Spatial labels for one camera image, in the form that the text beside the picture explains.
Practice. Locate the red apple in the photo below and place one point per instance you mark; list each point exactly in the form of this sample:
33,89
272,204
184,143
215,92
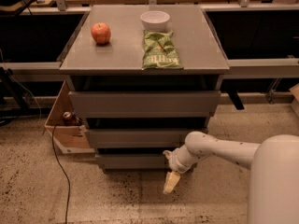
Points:
101,33

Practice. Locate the grey bottom drawer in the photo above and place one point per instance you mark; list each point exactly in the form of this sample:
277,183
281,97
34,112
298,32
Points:
133,161

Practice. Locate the grey middle drawer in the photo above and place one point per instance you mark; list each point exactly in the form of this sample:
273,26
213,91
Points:
125,138

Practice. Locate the grey drawer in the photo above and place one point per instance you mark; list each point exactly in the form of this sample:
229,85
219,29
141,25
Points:
153,104
133,161
125,138

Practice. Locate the red soda can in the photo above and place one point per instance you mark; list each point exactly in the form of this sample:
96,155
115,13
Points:
68,119

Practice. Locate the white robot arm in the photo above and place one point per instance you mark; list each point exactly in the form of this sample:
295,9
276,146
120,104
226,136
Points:
273,165

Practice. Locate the grey drawer cabinet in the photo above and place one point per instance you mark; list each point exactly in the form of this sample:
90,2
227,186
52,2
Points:
144,83

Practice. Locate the white bowl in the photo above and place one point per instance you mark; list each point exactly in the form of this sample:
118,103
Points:
155,20

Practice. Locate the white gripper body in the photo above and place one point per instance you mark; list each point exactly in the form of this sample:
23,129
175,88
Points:
177,163

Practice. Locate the wooden triangular box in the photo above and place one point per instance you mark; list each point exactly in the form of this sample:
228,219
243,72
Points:
69,139

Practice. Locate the green kettle chips bag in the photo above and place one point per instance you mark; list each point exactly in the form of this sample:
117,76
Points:
159,51

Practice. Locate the grey top drawer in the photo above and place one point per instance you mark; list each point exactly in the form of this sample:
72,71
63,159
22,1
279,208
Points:
153,104

